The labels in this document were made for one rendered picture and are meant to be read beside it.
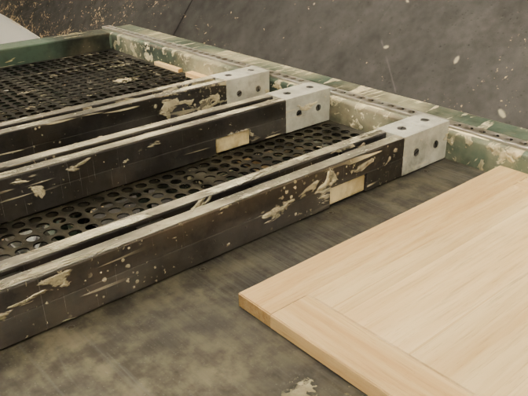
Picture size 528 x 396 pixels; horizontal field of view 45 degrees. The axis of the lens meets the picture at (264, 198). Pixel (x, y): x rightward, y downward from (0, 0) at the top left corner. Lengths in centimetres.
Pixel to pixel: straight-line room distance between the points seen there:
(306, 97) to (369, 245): 52
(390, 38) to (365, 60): 13
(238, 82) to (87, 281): 77
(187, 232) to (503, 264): 40
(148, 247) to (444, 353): 36
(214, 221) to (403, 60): 174
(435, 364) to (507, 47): 175
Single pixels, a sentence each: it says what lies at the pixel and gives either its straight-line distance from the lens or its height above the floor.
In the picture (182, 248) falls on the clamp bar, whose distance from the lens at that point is 81.
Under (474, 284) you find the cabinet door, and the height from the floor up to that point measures 117.
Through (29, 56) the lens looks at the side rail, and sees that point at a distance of 200.
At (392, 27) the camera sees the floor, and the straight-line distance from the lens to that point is 258.
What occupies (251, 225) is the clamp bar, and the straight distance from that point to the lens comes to 87.
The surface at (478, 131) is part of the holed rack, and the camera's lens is 118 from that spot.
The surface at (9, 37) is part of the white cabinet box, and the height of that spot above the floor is 21.
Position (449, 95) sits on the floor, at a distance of 232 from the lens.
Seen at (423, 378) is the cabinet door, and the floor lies 132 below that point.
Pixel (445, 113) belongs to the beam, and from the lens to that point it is 128.
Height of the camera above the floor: 191
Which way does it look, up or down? 47 degrees down
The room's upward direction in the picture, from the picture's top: 66 degrees counter-clockwise
